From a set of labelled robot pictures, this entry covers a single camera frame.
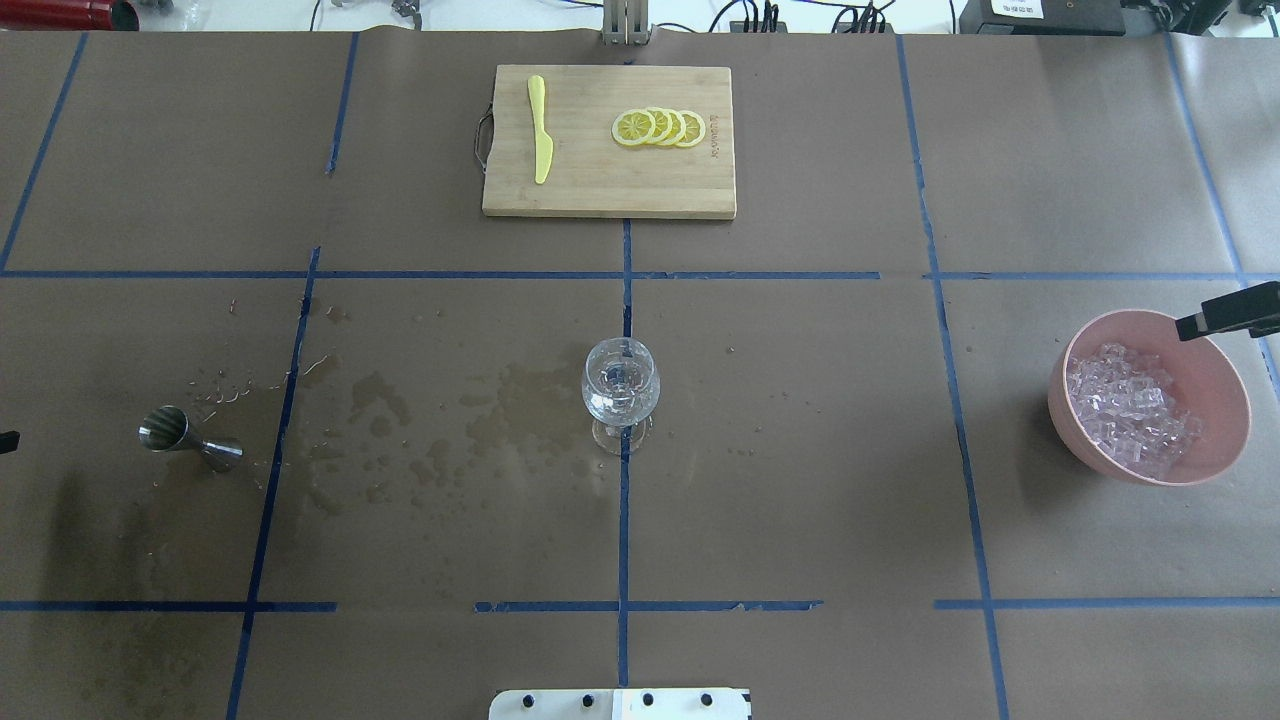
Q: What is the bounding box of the wooden cutting board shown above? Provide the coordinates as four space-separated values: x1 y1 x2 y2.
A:
483 64 739 220

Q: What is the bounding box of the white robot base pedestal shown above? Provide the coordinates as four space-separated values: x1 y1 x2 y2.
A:
488 687 753 719

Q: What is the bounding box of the clear ice cubes pile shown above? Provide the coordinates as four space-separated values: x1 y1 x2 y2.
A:
1065 342 1204 480

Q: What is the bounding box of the clear wine glass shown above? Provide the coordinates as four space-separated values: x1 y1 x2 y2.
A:
580 337 660 456

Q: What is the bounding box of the red cylinder bottle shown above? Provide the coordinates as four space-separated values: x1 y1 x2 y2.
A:
1 0 140 31

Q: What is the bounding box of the pink bowl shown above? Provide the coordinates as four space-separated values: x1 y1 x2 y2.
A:
1047 309 1252 488

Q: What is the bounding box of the aluminium frame post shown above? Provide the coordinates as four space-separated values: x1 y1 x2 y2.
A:
600 0 652 46

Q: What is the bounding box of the steel double jigger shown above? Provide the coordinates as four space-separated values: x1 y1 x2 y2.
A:
137 405 244 473

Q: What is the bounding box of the yellow plastic knife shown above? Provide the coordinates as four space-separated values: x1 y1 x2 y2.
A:
527 74 556 184

